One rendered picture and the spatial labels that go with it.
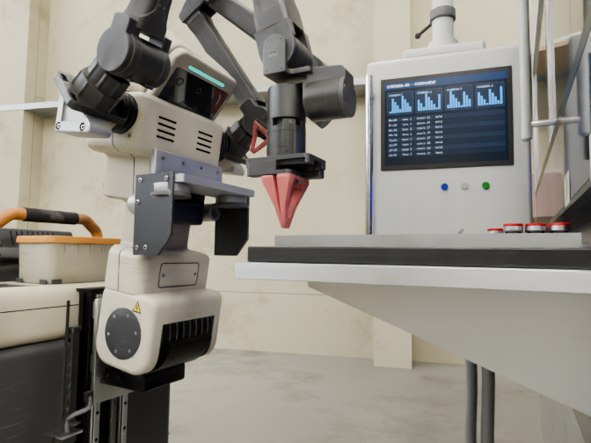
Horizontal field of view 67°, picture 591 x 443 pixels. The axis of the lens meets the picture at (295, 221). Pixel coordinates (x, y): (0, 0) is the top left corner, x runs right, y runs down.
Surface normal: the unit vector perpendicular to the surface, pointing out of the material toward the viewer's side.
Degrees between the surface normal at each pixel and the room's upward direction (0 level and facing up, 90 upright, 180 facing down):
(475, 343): 90
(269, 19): 92
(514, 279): 90
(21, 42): 90
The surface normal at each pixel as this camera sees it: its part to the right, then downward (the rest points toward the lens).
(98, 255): 0.88, 0.01
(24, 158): 0.97, 0.00
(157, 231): -0.48, -0.07
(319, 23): -0.23, -0.07
